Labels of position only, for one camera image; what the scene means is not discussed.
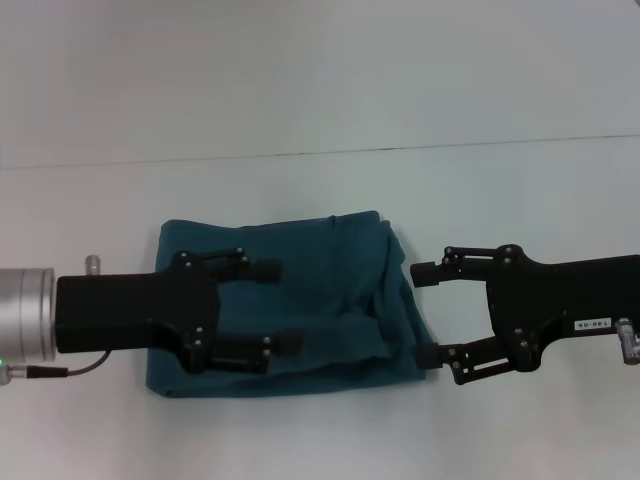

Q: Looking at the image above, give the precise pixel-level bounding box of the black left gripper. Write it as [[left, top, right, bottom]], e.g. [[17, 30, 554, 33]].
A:
[[53, 246, 305, 376]]

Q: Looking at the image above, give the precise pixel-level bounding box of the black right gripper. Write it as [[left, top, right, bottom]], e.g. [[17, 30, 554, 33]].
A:
[[409, 243, 640, 386]]

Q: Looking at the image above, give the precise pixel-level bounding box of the teal blue FREE t-shirt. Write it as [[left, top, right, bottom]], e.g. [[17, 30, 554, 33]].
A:
[[145, 210, 432, 400]]

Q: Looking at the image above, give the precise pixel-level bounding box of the left wrist cable with connector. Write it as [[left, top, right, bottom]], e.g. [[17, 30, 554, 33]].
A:
[[0, 349, 114, 387]]

